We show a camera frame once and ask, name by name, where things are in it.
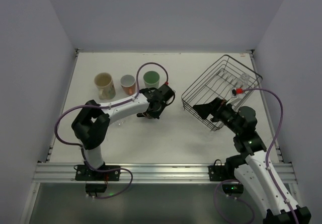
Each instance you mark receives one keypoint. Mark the small clear glass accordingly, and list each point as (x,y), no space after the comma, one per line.
(242,81)

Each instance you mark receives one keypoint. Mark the black mug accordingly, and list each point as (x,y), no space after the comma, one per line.
(145,115)

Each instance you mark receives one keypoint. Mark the mint green cup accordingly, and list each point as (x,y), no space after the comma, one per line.
(151,79)

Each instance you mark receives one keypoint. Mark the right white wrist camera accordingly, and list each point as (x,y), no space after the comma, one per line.
(236,95)

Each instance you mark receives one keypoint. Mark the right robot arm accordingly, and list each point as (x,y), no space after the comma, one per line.
(252,166)

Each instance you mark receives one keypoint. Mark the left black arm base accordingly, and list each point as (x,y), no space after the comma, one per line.
(96,182)

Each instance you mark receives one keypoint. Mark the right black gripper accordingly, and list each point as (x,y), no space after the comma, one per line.
(214,109)

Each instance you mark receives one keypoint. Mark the aluminium front rail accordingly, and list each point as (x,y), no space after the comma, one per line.
(142,173)

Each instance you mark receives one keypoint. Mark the black wire dish rack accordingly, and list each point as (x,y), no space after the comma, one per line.
(216,81)

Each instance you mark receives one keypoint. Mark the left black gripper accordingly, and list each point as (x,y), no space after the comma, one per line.
(150,113)

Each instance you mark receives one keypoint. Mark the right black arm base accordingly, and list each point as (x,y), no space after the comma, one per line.
(220,172)

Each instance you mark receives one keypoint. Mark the large clear plastic cup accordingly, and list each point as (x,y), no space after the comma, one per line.
(122,122)

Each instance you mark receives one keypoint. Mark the beige floral mug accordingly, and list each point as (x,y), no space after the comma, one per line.
(105,86)

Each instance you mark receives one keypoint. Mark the pink ceramic mug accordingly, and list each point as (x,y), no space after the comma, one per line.
(128,84)

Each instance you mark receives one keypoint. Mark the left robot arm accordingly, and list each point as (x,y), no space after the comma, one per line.
(91,124)

